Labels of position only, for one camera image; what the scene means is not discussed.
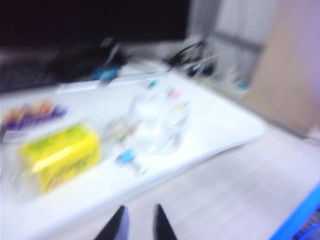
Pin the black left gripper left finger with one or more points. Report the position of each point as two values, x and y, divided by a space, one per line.
117 225

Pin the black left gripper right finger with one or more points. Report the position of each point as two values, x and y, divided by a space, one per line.
161 225

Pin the round transparent plastic jar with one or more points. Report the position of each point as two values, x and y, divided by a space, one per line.
157 125

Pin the pink binder clip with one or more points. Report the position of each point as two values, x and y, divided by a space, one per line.
175 94

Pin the blue binder clip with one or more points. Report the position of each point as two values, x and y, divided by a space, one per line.
126 156

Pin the clear bottle with yellow label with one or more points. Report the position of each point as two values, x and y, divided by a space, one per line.
62 155

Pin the white raised desk board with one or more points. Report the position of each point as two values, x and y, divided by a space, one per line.
212 125

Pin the purple yellow plastic card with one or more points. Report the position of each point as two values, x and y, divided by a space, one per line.
32 115

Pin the teal binder clip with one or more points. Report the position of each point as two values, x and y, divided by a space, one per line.
153 83

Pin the black computer keyboard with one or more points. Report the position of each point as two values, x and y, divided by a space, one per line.
30 75

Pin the tan wooden panel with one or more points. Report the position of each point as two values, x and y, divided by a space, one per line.
287 75

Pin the black computer monitor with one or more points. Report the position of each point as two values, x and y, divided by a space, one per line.
87 17

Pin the grey aluminium partition frame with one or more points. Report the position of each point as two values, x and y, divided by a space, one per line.
225 35

